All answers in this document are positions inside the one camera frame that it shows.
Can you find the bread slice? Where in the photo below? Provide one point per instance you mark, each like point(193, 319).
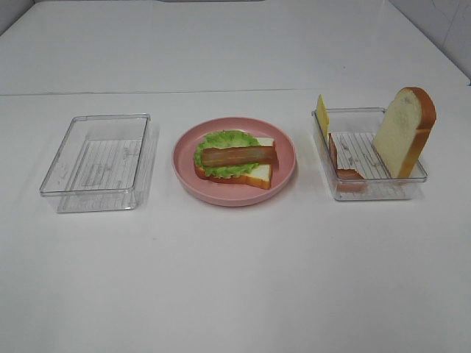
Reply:
point(259, 177)
point(405, 129)

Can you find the green lettuce leaf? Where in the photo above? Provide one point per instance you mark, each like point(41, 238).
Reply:
point(222, 140)

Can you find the yellow cheese slice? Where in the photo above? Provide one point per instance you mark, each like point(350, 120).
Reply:
point(322, 117)

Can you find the pink round plate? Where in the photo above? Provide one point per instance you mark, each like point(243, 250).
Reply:
point(232, 195)

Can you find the clear right plastic tray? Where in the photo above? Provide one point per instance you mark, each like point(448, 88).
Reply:
point(358, 173)

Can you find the clear plastic tray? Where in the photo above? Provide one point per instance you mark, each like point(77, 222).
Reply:
point(102, 164)
point(358, 173)

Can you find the clear left plastic tray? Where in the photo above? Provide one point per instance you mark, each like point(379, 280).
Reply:
point(102, 164)

